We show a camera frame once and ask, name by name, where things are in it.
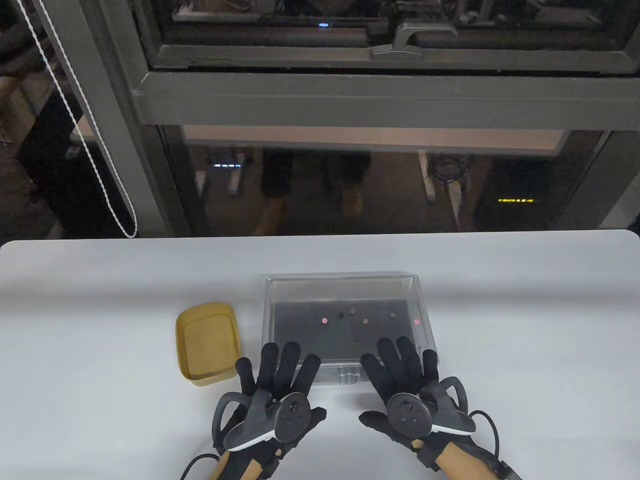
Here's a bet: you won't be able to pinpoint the person's right hand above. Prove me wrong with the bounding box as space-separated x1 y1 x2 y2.
358 336 472 454

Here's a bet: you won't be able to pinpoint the person's left hand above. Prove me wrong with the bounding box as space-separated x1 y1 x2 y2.
214 342 328 459

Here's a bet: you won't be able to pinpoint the clear plastic drawer organizer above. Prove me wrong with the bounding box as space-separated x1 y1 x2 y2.
261 272 441 387

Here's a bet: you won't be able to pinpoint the small buttons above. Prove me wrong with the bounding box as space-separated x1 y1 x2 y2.
320 306 423 346

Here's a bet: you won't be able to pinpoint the yellow bento box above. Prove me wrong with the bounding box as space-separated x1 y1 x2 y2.
175 301 243 388

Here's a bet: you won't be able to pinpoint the person's left forearm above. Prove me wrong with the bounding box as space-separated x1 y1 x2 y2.
212 447 274 480

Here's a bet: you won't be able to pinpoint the black and white right controller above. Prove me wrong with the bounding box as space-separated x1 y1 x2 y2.
387 376 477 444

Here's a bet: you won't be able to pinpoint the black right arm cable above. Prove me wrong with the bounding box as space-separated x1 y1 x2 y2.
470 410 504 471

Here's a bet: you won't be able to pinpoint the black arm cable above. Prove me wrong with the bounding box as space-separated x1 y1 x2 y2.
180 452 221 480
470 410 504 471

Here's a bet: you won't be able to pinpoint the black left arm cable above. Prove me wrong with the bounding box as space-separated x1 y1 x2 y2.
180 452 221 480

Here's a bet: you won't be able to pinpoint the white bead blind cord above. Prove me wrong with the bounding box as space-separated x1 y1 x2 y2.
15 0 139 239

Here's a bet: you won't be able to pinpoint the grey metal window frame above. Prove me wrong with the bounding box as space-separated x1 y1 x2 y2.
42 0 640 238

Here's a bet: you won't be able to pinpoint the grey metal window handle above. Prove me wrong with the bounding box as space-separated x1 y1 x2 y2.
370 21 458 62

